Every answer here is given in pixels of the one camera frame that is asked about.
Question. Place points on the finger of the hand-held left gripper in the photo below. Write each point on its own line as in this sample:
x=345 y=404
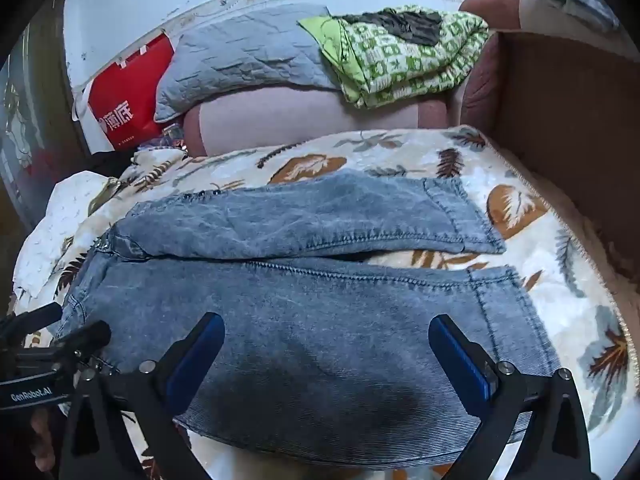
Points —
x=85 y=336
x=32 y=317

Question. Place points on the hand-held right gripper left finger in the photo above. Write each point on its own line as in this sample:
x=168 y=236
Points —
x=195 y=357

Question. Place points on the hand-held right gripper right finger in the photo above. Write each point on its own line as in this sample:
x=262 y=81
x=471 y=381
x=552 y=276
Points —
x=460 y=360

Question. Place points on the blue denim pants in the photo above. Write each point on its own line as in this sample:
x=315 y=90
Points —
x=325 y=310

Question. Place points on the person's left hand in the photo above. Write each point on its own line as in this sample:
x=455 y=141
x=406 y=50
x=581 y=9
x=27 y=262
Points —
x=42 y=440

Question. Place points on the white printed cloth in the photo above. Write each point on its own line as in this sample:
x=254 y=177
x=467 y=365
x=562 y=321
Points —
x=55 y=220

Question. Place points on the leaf print blanket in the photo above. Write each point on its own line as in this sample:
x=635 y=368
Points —
x=550 y=260

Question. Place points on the red paper bag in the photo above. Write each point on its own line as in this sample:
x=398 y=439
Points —
x=130 y=102

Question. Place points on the green patterned quilt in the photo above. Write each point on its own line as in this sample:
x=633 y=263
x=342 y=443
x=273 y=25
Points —
x=400 y=72

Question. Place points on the grey quilted pillow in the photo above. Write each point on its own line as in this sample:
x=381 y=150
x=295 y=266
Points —
x=240 y=55

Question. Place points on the dark grey cloth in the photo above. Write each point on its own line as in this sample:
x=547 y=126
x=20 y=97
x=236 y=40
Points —
x=400 y=25

